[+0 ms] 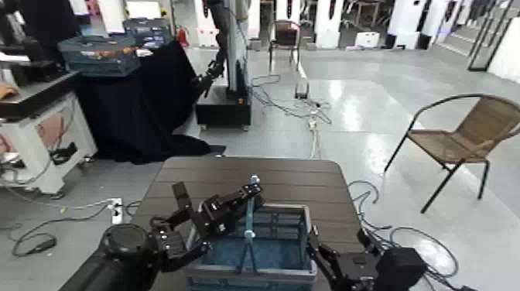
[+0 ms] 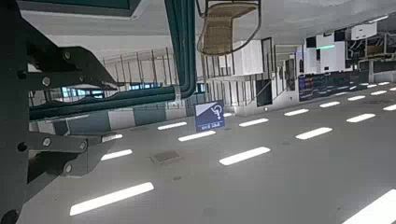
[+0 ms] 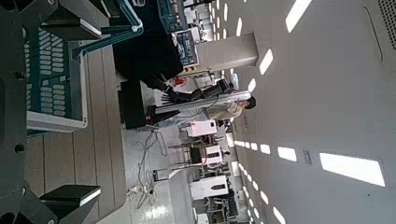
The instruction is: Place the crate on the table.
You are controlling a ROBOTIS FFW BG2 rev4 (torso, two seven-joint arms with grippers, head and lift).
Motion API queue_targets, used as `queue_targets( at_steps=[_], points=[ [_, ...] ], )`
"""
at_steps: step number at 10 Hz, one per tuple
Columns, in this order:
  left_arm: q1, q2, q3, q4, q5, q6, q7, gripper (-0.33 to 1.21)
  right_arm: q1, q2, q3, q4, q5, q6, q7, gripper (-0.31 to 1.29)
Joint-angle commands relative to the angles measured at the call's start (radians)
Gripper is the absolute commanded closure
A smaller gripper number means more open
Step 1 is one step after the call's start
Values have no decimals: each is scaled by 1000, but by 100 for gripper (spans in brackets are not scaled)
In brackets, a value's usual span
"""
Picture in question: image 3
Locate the small white power strip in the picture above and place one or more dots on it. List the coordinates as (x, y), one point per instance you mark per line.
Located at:
(140, 188)

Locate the dark metal frame chair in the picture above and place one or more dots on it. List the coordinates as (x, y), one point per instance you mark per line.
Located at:
(186, 152)

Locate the white building pillar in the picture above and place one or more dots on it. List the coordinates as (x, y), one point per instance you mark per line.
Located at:
(227, 51)

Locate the teal slatted plastic crate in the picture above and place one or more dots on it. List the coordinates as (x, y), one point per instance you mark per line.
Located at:
(171, 15)

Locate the blue plastic crate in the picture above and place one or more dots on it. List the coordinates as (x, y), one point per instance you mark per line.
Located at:
(187, 48)

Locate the white robot station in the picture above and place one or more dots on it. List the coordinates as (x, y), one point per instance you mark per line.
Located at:
(214, 154)
(208, 186)
(200, 128)

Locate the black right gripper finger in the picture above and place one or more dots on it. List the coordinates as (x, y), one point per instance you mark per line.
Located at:
(73, 197)
(74, 29)

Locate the person in beige jacket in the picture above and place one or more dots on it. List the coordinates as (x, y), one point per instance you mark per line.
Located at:
(229, 110)

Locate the person in white shirt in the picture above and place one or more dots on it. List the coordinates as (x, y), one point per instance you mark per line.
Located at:
(199, 104)

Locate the teal crate with white rim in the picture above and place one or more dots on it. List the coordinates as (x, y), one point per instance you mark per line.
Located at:
(49, 71)

